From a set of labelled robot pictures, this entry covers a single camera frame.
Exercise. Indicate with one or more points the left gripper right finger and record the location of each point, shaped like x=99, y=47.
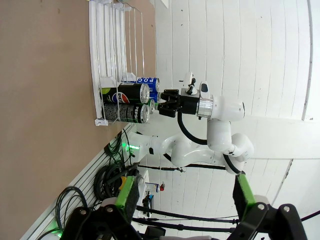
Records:
x=246, y=197

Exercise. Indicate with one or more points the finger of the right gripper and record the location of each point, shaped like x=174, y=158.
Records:
x=171, y=95
x=167, y=110

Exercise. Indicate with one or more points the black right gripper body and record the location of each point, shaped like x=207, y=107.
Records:
x=188, y=103

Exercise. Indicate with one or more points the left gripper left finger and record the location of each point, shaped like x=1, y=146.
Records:
x=125, y=197

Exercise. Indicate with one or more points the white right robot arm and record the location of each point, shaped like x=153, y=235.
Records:
x=220, y=135

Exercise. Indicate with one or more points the blue Pocari can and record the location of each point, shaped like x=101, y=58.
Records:
x=158, y=96
x=147, y=81

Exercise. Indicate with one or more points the green Chilsung cider can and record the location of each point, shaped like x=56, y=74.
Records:
x=152, y=106

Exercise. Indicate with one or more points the black Pepsi can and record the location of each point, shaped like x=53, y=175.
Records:
x=125, y=113
x=127, y=95

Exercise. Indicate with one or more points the white can dispenser rack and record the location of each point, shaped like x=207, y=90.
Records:
x=97, y=62

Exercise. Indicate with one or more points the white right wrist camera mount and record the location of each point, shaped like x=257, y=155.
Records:
x=189, y=80

